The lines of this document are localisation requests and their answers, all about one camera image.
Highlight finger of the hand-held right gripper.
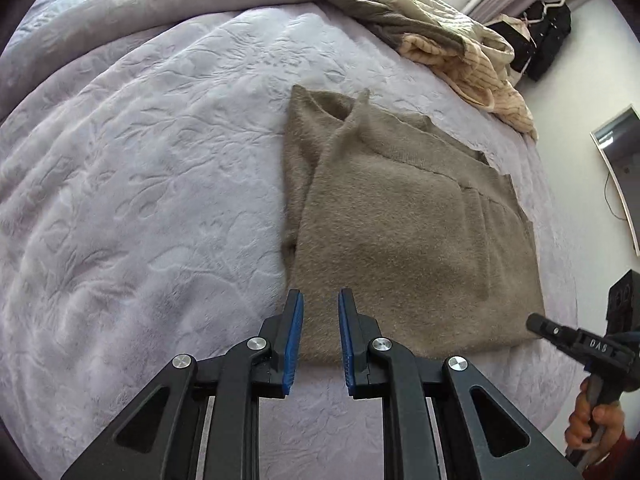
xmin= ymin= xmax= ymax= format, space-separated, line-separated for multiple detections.
xmin=526 ymin=312 xmax=621 ymax=361

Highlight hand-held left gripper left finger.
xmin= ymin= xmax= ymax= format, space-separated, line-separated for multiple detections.
xmin=60 ymin=288 xmax=305 ymax=480

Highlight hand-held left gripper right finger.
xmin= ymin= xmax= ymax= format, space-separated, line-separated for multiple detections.
xmin=338 ymin=288 xmax=583 ymax=480

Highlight taupe knit sweater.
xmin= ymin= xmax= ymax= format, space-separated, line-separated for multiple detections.
xmin=281 ymin=85 xmax=546 ymax=367

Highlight black hanging clothes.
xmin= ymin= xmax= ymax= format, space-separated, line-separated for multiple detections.
xmin=487 ymin=0 xmax=572 ymax=82

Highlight person's right hand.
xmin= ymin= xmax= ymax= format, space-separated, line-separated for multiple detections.
xmin=565 ymin=377 xmax=628 ymax=456

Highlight lavender embossed bed blanket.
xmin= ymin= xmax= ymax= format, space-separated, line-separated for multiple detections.
xmin=0 ymin=0 xmax=596 ymax=480

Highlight dark grey garment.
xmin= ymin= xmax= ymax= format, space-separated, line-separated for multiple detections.
xmin=307 ymin=0 xmax=468 ymax=48

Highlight pale beige ribbed garment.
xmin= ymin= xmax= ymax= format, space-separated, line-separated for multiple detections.
xmin=357 ymin=0 xmax=516 ymax=68

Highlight black screen cable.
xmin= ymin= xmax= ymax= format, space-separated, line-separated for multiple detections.
xmin=601 ymin=170 xmax=627 ymax=222

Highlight wall-mounted flat screen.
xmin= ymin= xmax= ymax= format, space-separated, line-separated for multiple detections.
xmin=590 ymin=104 xmax=640 ymax=253

